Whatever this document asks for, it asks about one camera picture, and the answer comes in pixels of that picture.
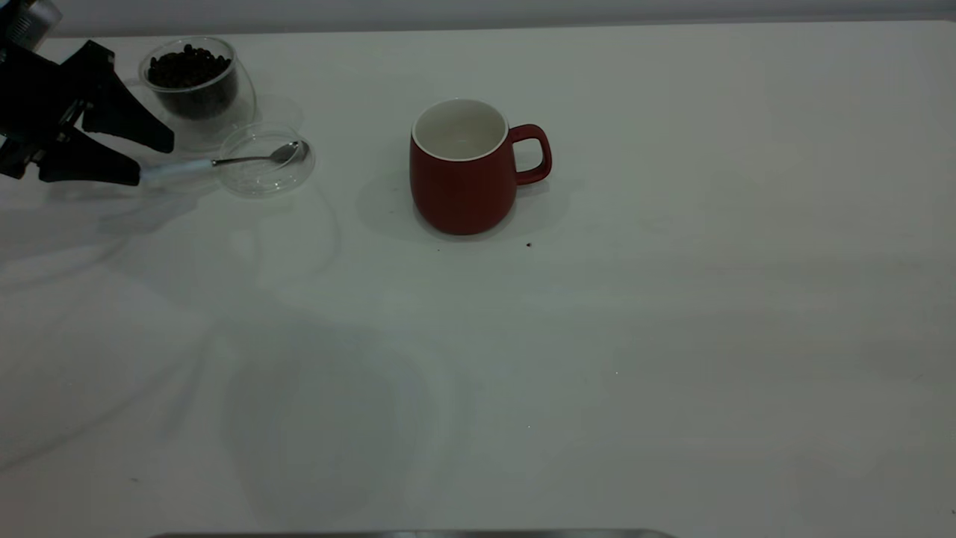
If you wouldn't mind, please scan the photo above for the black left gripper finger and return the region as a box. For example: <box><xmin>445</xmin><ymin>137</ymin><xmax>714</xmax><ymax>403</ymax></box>
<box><xmin>37</xmin><ymin>131</ymin><xmax>141</xmax><ymax>186</ymax></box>
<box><xmin>63</xmin><ymin>41</ymin><xmax>176</xmax><ymax>155</ymax></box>

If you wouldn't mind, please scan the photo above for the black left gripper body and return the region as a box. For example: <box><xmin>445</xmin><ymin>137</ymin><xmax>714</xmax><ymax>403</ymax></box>
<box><xmin>0</xmin><ymin>46</ymin><xmax>84</xmax><ymax>180</ymax></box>

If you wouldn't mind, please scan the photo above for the clear double-wall glass cup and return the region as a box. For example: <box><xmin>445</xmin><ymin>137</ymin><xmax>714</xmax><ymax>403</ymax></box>
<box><xmin>123</xmin><ymin>36</ymin><xmax>257</xmax><ymax>152</ymax></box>

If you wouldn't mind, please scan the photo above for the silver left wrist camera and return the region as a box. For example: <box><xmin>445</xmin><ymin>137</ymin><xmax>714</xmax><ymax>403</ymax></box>
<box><xmin>0</xmin><ymin>0</ymin><xmax>62</xmax><ymax>52</ymax></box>

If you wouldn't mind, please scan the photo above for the pile of dark coffee beans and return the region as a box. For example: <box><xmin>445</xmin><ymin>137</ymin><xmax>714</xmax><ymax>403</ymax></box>
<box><xmin>147</xmin><ymin>45</ymin><xmax>238</xmax><ymax>120</ymax></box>

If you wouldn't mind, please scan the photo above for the clear round glass dish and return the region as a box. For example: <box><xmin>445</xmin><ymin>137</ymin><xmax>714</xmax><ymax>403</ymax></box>
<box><xmin>219</xmin><ymin>124</ymin><xmax>315</xmax><ymax>198</ymax></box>

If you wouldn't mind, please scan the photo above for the metal spoon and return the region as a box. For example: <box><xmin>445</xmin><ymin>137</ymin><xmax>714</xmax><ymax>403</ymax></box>
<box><xmin>140</xmin><ymin>140</ymin><xmax>309</xmax><ymax>188</ymax></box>

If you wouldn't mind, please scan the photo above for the red ceramic mug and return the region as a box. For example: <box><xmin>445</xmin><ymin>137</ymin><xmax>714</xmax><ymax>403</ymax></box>
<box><xmin>409</xmin><ymin>99</ymin><xmax>553</xmax><ymax>236</ymax></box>

